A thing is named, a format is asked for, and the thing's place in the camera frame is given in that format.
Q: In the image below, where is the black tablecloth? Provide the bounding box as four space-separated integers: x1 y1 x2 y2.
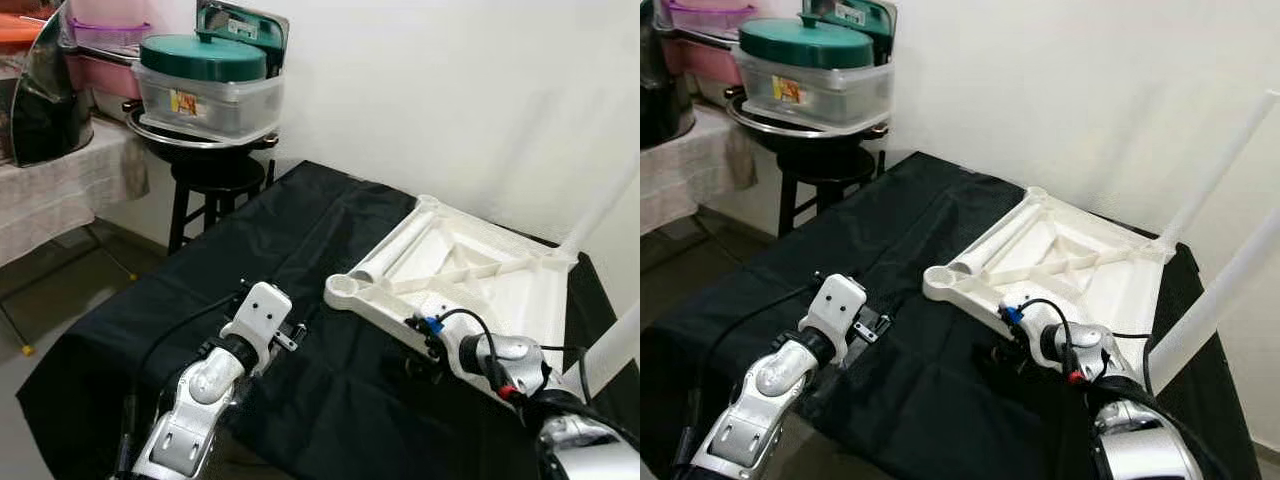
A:
15 160 621 480
640 150 1263 480

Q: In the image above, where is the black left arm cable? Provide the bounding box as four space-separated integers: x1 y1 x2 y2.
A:
120 288 246 476
672 283 826 471

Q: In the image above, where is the orange lidded storage box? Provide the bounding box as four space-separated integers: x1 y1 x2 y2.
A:
0 12 43 53

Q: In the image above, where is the white plastic table top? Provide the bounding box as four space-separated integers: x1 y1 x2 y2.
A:
922 186 1176 386
323 195 583 406

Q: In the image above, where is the green pot with lid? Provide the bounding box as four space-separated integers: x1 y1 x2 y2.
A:
740 15 873 69
140 33 269 83

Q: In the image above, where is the black wooden stool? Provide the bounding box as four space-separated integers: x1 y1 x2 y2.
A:
775 148 886 241
168 155 276 256

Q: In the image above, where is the black wok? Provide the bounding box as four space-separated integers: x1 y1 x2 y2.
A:
725 90 891 156
125 105 281 166

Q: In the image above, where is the glossy black bag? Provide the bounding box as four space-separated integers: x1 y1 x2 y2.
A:
10 0 96 166
640 0 696 151

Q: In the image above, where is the framed picture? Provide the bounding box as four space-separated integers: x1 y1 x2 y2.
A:
195 0 291 76
800 0 898 63

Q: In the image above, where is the purple lidded clear container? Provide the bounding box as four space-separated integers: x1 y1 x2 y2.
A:
70 18 153 51
665 0 756 31

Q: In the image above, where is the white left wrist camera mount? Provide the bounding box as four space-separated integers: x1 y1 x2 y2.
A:
220 282 293 376
798 273 868 363

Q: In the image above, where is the beige cloth covered bench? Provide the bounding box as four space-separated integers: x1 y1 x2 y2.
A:
640 105 759 236
0 120 151 266

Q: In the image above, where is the pink plastic container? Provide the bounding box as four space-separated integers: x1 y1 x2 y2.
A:
660 35 746 86
65 55 141 101

